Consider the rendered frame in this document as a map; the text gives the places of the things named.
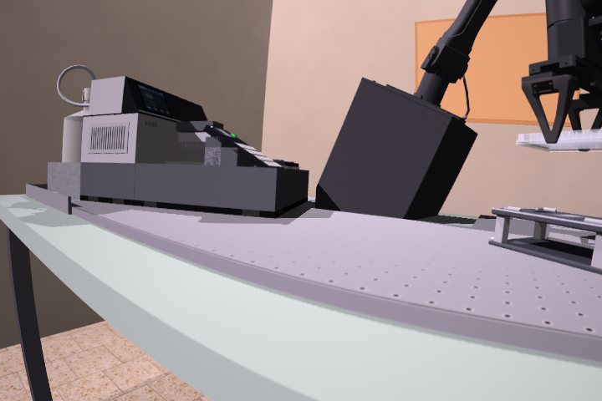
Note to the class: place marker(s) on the white microplate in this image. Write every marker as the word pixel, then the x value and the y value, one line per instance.
pixel 569 141

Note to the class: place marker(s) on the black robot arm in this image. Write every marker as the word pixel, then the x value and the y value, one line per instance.
pixel 581 36

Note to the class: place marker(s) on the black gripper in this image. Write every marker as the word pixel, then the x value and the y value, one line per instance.
pixel 565 75

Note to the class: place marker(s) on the grey curved hose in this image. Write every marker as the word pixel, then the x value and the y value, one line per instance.
pixel 59 83

